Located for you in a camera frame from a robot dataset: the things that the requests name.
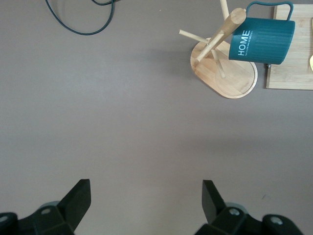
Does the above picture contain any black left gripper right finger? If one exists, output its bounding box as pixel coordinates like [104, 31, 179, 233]
[195, 180, 304, 235]

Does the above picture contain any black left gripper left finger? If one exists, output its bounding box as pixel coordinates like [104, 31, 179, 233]
[0, 179, 92, 235]

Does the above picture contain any teal mug with HOME print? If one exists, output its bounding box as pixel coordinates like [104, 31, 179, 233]
[228, 1, 296, 66]

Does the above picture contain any wooden mug tree stand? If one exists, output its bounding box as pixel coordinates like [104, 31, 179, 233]
[179, 0, 259, 99]

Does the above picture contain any bamboo cutting board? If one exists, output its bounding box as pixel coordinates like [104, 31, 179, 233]
[265, 4, 313, 91]

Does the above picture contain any dark looped cable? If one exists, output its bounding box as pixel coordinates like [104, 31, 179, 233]
[45, 0, 115, 35]

